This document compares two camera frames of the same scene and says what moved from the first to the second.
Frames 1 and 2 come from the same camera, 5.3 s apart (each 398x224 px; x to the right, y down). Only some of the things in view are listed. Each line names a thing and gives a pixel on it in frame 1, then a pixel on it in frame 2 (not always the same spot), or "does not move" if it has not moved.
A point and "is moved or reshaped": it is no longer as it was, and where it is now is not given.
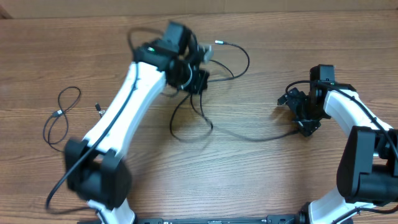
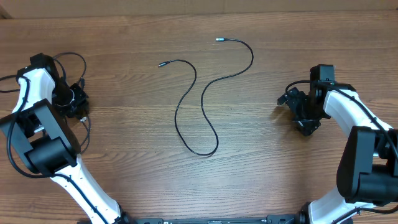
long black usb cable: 209,118 is moved or reshaped
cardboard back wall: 10,9 does not move
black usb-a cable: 236,134 to 81,80
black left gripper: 201,83 to 80,101
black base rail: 266,219 does not move
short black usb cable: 56,127 is moved or reshaped
